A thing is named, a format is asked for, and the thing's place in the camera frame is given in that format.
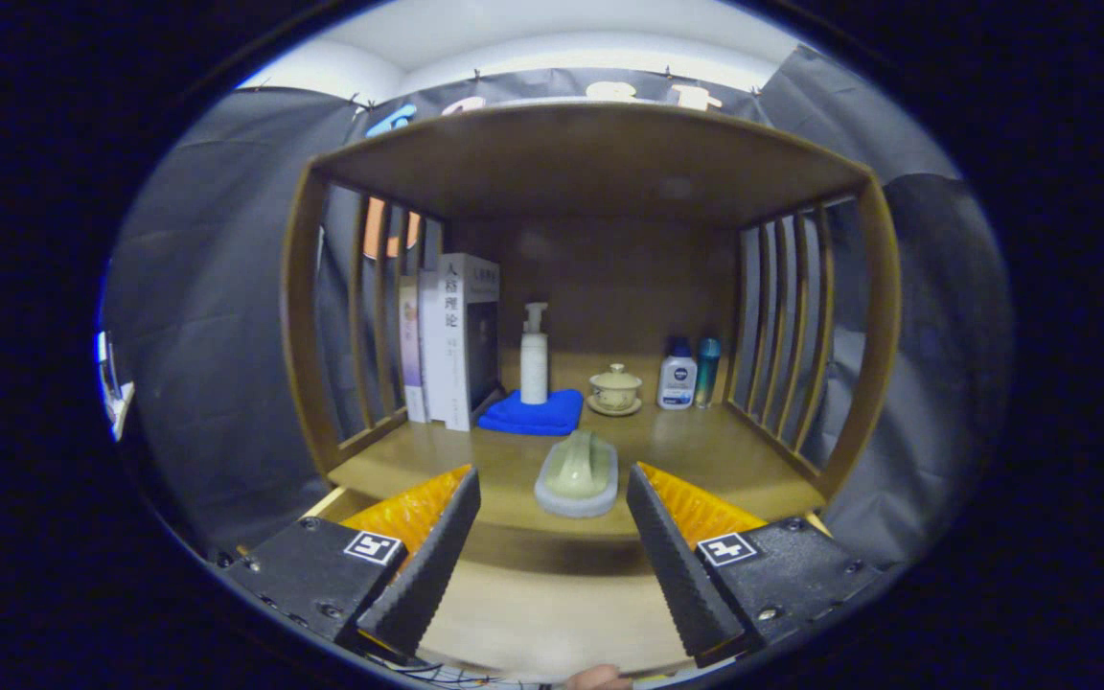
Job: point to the thin pale purple book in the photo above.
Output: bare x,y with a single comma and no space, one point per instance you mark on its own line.
411,355

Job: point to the teal bottle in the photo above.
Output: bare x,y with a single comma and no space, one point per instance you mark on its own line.
707,374

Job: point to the white pump bottle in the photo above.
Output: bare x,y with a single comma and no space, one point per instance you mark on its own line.
534,369

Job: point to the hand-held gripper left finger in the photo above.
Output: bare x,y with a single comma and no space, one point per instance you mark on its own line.
432,565

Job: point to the white book with dark cover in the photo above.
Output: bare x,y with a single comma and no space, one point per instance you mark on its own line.
480,335

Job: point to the brown wooden cabinet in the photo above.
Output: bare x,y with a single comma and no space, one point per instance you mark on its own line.
590,153

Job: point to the beige lidded teacup with saucer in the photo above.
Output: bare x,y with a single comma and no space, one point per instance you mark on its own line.
615,388

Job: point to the folded blue cloth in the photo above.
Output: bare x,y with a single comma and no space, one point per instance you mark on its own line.
533,417

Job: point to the small white shelf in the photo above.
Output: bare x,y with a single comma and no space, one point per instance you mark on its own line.
121,402

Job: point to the black backdrop cloth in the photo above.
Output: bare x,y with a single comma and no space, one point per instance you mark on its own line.
207,287

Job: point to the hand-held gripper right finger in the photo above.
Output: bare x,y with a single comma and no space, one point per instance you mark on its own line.
677,565

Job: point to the plain white book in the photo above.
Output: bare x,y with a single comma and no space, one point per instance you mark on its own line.
431,355

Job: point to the white lotion bottle blue cap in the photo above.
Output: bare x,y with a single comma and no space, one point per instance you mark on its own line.
677,379

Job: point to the wooden countertop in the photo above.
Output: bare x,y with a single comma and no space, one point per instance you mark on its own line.
705,460

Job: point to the wooden drawer with black knob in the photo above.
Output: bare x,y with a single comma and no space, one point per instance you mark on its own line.
552,613

